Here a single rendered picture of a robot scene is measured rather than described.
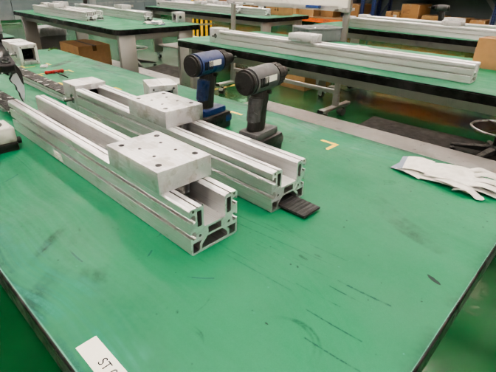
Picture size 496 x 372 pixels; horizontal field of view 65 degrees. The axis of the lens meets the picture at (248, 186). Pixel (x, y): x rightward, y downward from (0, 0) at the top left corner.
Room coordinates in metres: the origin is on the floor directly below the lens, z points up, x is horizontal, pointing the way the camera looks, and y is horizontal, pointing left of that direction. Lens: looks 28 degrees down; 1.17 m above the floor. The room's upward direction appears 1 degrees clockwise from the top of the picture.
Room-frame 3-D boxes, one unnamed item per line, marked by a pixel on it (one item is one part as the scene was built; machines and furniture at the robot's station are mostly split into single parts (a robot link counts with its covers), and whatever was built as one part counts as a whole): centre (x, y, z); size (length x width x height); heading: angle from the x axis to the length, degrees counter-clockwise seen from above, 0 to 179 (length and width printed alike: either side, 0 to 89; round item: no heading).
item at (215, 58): (1.13, 0.10, 0.89); 0.20 x 0.08 x 0.22; 145
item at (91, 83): (1.24, 0.54, 0.83); 0.12 x 0.09 x 0.10; 136
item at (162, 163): (0.64, 0.16, 0.87); 0.16 x 0.11 x 0.07; 46
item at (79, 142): (0.81, 0.34, 0.82); 0.80 x 0.10 x 0.09; 46
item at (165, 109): (0.95, 0.21, 0.87); 0.16 x 0.11 x 0.07; 46
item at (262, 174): (0.95, 0.21, 0.82); 0.80 x 0.10 x 0.09; 46
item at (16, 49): (1.98, 1.13, 0.83); 0.11 x 0.10 x 0.10; 140
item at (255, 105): (0.95, -0.04, 0.89); 0.20 x 0.08 x 0.22; 145
